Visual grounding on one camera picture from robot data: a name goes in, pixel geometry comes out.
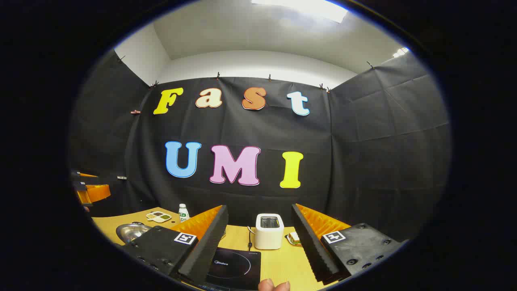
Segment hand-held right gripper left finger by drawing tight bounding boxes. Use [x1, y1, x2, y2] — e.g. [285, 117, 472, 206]
[120, 205, 229, 287]

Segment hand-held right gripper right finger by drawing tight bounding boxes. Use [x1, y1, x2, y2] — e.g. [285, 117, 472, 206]
[291, 203, 409, 286]

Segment black induction cooktop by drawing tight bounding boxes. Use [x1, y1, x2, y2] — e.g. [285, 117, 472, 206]
[204, 247, 261, 291]

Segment stainless steel pot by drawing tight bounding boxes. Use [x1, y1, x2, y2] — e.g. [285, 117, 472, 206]
[116, 221, 154, 245]

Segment white toaster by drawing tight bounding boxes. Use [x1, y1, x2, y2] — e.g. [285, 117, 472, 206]
[255, 213, 284, 250]

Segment white divided bean plate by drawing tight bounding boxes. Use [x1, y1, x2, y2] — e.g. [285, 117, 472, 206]
[146, 211, 172, 224]

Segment black backdrop cloth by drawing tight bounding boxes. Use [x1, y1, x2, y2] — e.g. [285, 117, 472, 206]
[69, 51, 451, 243]

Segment ceiling light panel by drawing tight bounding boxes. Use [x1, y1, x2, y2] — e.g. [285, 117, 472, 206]
[251, 0, 349, 23]

